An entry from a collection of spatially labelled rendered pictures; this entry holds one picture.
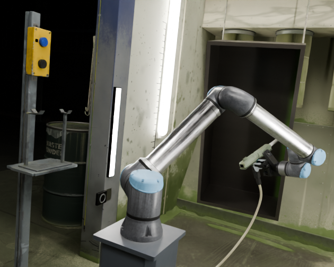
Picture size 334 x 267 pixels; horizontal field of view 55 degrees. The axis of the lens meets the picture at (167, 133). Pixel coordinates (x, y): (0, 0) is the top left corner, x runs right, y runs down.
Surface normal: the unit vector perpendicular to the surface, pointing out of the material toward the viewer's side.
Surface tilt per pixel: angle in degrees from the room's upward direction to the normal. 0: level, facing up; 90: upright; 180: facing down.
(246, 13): 90
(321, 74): 90
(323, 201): 57
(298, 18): 90
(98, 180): 90
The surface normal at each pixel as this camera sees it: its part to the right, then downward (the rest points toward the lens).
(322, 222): -0.33, -0.48
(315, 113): -0.46, 0.07
